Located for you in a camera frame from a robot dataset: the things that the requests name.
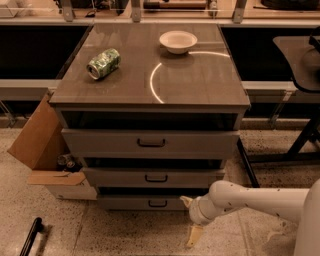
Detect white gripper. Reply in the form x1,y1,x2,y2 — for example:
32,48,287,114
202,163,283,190
180,195,217,248

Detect grey drawer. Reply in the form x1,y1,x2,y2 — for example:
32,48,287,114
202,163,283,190
62,129,239,159
82,168,225,188
97,195,187,211

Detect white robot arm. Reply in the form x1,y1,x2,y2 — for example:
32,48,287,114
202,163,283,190
180,180,320,256

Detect grey drawer cabinet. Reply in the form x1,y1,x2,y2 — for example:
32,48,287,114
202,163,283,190
50,23,250,197

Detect open cardboard box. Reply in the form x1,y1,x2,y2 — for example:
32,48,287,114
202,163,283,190
8,94,97,200

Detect cans inside cardboard box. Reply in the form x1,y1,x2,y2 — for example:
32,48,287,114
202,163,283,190
57,154,75,169

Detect black bar on floor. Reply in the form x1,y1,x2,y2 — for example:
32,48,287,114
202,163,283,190
19,217,43,256

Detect white ceramic bowl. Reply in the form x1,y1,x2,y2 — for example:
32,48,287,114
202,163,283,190
159,31,198,54

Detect crushed green soda can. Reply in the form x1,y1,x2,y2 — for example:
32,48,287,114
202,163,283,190
86,48,121,80

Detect black desk with frame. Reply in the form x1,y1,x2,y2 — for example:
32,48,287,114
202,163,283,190
237,27,320,188

